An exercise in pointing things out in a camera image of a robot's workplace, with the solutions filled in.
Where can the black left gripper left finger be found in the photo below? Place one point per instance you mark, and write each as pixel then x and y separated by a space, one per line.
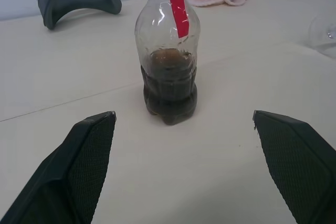
pixel 65 171

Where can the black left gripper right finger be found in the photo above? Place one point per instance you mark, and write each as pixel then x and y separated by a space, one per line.
pixel 296 161

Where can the small bottle with yellow cap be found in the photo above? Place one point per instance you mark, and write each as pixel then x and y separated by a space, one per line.
pixel 168 93

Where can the grey curved holder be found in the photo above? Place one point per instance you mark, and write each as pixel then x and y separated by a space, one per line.
pixel 78 1

